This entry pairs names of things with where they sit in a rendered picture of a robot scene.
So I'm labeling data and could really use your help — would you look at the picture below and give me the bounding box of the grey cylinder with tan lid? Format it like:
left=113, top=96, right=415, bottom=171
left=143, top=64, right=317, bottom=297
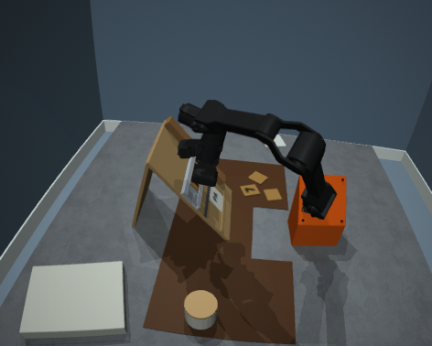
left=184, top=290, right=218, bottom=330

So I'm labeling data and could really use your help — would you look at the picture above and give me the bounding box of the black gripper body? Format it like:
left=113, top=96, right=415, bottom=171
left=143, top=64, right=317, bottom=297
left=191, top=137, right=223, bottom=187

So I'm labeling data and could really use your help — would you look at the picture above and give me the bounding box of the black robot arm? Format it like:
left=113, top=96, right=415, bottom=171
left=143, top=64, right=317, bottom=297
left=178, top=100, right=337, bottom=220

